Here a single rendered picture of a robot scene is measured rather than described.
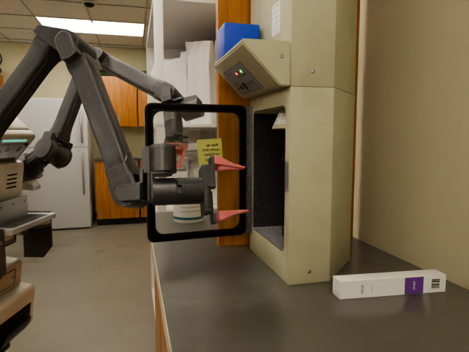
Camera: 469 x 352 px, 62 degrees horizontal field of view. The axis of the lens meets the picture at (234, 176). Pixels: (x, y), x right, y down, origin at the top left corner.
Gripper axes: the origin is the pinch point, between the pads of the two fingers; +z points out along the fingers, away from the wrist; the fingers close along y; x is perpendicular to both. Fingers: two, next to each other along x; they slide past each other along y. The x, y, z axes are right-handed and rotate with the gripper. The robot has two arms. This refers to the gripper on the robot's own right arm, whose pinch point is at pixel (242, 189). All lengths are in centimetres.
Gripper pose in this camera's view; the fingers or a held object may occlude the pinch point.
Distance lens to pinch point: 86.3
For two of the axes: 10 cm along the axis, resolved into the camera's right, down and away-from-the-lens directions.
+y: -0.7, -9.7, 2.2
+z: 9.7, -0.2, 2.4
